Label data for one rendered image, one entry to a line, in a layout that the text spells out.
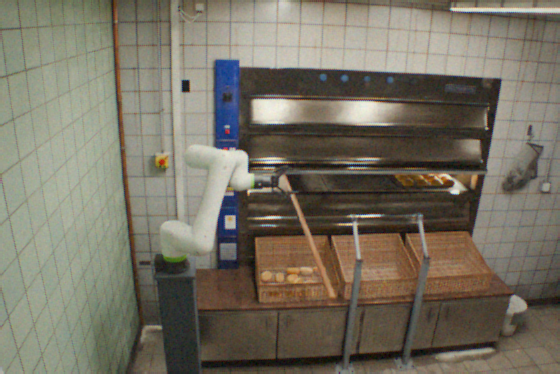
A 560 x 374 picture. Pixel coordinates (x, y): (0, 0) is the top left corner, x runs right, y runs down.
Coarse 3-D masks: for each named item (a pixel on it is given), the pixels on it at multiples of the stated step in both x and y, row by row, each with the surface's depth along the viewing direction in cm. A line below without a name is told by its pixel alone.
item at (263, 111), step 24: (264, 120) 312; (288, 120) 314; (312, 120) 315; (336, 120) 317; (360, 120) 319; (384, 120) 321; (408, 120) 323; (432, 120) 325; (456, 120) 327; (480, 120) 329
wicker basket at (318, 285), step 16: (256, 240) 340; (272, 240) 344; (288, 240) 345; (304, 240) 347; (320, 240) 348; (256, 256) 332; (288, 256) 347; (304, 256) 348; (256, 272) 332; (272, 272) 345; (336, 272) 317; (272, 288) 306; (288, 288) 307; (304, 288) 309; (320, 288) 310; (336, 288) 311
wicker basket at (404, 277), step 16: (336, 240) 349; (352, 240) 350; (368, 240) 352; (400, 240) 348; (336, 256) 333; (352, 256) 352; (368, 256) 354; (384, 256) 356; (400, 256) 349; (352, 272) 349; (368, 272) 349; (384, 272) 349; (400, 272) 349; (368, 288) 315; (384, 288) 316; (400, 288) 329; (416, 288) 320
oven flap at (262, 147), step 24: (264, 144) 321; (288, 144) 323; (312, 144) 325; (336, 144) 327; (360, 144) 328; (384, 144) 330; (408, 144) 332; (432, 144) 335; (456, 144) 337; (480, 144) 339
